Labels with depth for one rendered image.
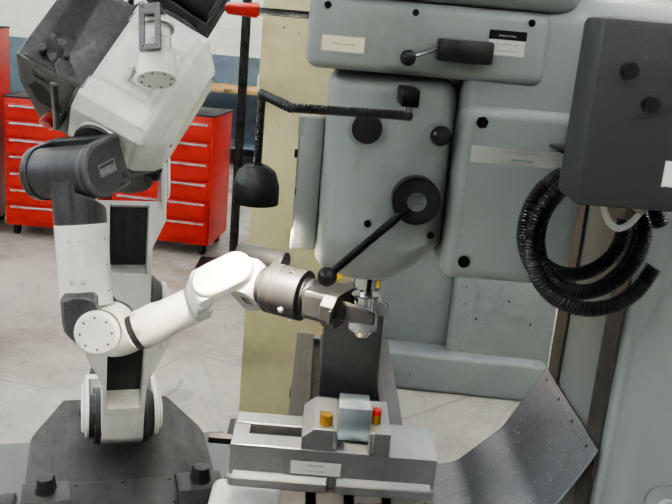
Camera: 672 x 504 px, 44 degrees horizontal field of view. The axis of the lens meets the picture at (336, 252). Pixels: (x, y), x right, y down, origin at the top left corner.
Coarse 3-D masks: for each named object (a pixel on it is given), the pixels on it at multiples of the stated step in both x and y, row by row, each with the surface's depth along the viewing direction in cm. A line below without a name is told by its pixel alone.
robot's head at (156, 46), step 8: (144, 8) 140; (152, 8) 140; (160, 8) 140; (144, 16) 140; (152, 16) 141; (160, 16) 140; (144, 24) 139; (160, 24) 139; (144, 32) 139; (160, 32) 139; (144, 40) 138; (160, 40) 138; (144, 48) 138; (152, 48) 138; (160, 48) 138
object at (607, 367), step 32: (576, 224) 147; (576, 256) 146; (576, 320) 144; (608, 320) 128; (640, 320) 121; (576, 352) 143; (608, 352) 127; (640, 352) 122; (576, 384) 142; (608, 384) 126; (640, 384) 122; (608, 416) 126; (640, 416) 123; (608, 448) 127; (640, 448) 124; (608, 480) 128; (640, 480) 125
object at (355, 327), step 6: (360, 306) 136; (366, 306) 135; (372, 306) 136; (378, 306) 137; (354, 324) 137; (360, 324) 136; (354, 330) 137; (360, 330) 136; (366, 330) 137; (372, 330) 137
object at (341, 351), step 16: (336, 336) 171; (352, 336) 171; (368, 336) 171; (336, 352) 172; (352, 352) 172; (368, 352) 172; (320, 368) 175; (336, 368) 173; (352, 368) 173; (368, 368) 173; (320, 384) 174; (336, 384) 174; (352, 384) 174; (368, 384) 174
